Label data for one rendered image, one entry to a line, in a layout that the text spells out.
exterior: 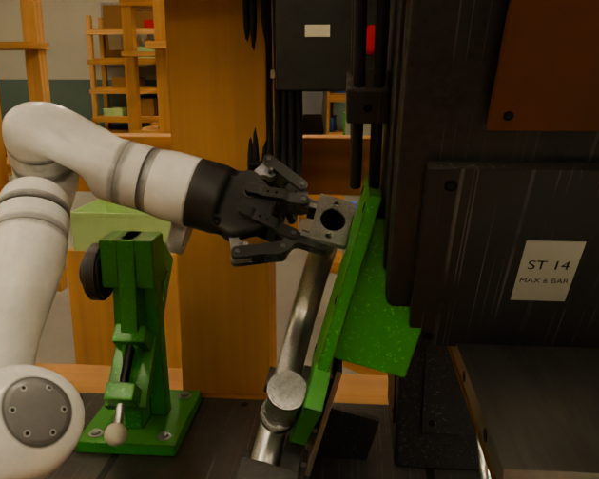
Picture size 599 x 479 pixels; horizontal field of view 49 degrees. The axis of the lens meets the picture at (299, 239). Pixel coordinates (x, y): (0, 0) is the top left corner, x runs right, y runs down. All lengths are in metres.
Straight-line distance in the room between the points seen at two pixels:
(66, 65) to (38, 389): 11.38
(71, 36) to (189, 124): 10.88
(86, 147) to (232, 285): 0.37
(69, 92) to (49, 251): 11.22
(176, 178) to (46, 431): 0.28
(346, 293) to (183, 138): 0.45
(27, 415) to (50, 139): 0.29
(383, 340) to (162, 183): 0.27
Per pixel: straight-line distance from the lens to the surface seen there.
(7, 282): 0.64
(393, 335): 0.61
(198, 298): 1.01
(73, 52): 11.80
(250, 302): 0.99
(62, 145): 0.71
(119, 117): 10.78
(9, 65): 12.34
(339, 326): 0.59
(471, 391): 0.56
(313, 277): 0.75
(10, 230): 0.65
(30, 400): 0.54
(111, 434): 0.85
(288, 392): 0.62
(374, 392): 1.07
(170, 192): 0.68
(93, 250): 0.87
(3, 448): 0.53
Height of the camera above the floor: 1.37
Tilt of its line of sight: 14 degrees down
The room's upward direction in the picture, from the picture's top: straight up
